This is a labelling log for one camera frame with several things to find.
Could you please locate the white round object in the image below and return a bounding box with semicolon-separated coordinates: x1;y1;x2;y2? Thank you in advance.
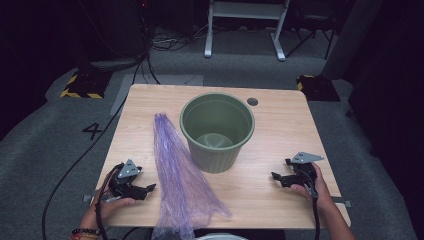
194;232;250;240

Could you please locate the left gripper black corrugated cable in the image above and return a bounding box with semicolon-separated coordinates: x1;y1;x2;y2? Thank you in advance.
94;162;125;240

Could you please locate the person's right hand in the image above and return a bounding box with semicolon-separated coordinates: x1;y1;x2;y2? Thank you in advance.
289;162;335;215

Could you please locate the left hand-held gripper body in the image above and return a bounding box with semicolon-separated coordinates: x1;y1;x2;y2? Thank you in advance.
108;159;148;200

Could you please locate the bundle of floor cables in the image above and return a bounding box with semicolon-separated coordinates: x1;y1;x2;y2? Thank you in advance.
149;24;209;53

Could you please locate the white metal desk frame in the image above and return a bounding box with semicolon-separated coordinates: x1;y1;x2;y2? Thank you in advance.
203;0;292;62

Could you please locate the long black floor cable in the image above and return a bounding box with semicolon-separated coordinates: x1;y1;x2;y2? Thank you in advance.
41;49;151;240

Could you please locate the black folding stand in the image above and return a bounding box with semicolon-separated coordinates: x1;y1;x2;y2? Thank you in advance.
285;11;338;61

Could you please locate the grey pillar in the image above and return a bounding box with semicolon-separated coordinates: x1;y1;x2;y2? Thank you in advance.
320;0;385;81

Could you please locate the purple plastic bag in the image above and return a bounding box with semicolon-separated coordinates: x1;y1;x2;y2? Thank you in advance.
151;112;233;240

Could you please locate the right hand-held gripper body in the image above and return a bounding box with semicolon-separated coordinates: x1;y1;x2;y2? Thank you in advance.
284;151;325;198

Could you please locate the person's left hand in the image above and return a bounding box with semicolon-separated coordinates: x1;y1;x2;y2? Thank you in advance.
79;196;138;232

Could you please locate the yellow black striped base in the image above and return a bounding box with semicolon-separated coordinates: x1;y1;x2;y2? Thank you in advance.
59;69;113;100
296;74;342;103

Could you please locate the green plastic bin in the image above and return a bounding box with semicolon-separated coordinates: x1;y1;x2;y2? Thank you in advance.
179;92;256;175

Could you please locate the yellow bead bracelet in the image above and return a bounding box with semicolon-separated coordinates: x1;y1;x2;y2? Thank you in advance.
69;233;100;240

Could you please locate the black bead bracelet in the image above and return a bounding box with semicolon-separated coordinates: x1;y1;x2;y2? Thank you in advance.
71;227;101;236

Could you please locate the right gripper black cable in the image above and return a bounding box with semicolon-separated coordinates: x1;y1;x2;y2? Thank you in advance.
301;168;322;240

